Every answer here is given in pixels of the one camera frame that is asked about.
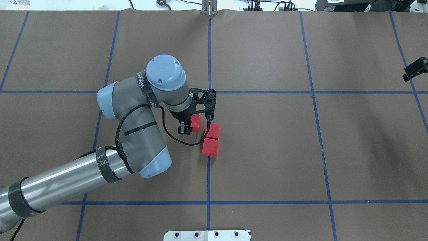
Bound black camera mount wrist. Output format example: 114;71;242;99
188;88;216;123

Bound black box top right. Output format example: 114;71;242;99
315;0;414;12

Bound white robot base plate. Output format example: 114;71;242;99
163;230;252;241

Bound aluminium frame post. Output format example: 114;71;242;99
201;0;218;16

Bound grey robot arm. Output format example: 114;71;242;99
1;55;199;233

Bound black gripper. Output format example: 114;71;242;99
168;109;194;135

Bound red block placed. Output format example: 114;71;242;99
205;123;221;139
191;114;202;133
202;138;220;158

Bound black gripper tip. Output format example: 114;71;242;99
402;57;428;82

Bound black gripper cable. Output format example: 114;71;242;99
115;104;212;161

